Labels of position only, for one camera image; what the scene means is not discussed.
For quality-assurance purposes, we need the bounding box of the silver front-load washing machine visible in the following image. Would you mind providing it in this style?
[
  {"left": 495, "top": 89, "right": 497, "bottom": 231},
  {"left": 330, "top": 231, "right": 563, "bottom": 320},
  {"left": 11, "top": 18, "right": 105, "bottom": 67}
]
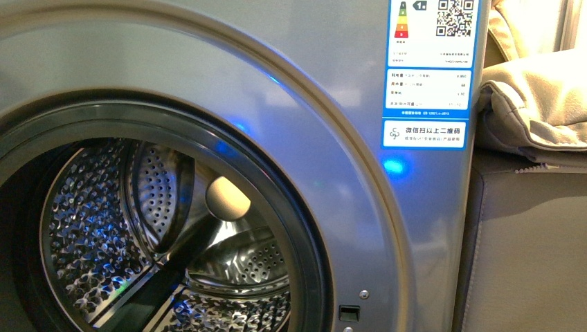
[{"left": 1, "top": 1, "right": 490, "bottom": 331}]

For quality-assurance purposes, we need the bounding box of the blue energy label sticker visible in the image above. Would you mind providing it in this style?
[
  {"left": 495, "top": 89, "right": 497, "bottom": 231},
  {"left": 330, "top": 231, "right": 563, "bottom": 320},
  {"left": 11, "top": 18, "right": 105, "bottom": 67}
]
[{"left": 381, "top": 0, "right": 480, "bottom": 150}]

